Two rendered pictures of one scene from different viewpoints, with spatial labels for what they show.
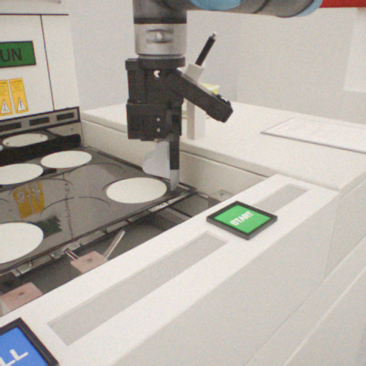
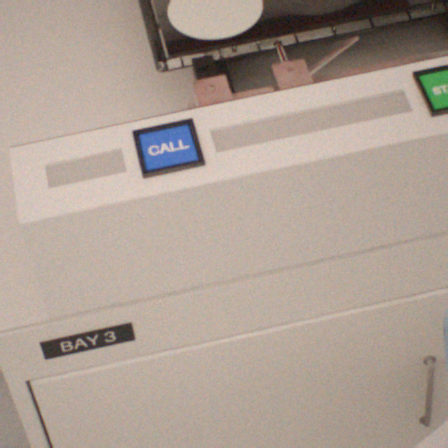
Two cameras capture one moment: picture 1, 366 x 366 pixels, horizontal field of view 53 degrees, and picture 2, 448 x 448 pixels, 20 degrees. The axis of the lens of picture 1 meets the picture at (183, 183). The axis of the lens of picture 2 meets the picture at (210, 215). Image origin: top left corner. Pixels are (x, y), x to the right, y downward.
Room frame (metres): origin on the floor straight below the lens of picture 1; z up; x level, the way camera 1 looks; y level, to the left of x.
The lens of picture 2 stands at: (-0.42, -0.41, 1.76)
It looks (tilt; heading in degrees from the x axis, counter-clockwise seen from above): 49 degrees down; 40
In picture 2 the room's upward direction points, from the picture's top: 8 degrees counter-clockwise
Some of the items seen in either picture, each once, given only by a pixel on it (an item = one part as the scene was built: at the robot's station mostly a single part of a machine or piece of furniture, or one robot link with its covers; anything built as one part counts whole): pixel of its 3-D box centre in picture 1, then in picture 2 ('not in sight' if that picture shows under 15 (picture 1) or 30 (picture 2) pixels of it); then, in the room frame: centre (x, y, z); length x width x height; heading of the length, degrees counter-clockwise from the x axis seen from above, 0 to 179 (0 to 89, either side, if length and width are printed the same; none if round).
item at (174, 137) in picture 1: (173, 141); not in sight; (0.54, 0.01, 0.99); 0.05 x 0.02 x 0.09; 0
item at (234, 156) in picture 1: (229, 152); not in sight; (0.77, -0.10, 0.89); 0.62 x 0.35 x 0.14; 46
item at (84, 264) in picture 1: (103, 280); (297, 97); (0.33, 0.09, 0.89); 0.08 x 0.03 x 0.03; 46
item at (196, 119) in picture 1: (189, 99); not in sight; (0.66, -0.01, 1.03); 0.06 x 0.04 x 0.13; 46
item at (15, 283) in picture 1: (9, 289); (205, 73); (0.31, 0.19, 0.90); 0.04 x 0.02 x 0.03; 46
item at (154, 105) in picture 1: (156, 99); not in sight; (0.56, 0.04, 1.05); 0.09 x 0.08 x 0.12; 90
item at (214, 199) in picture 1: (234, 207); not in sight; (0.51, -0.08, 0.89); 0.08 x 0.03 x 0.03; 46
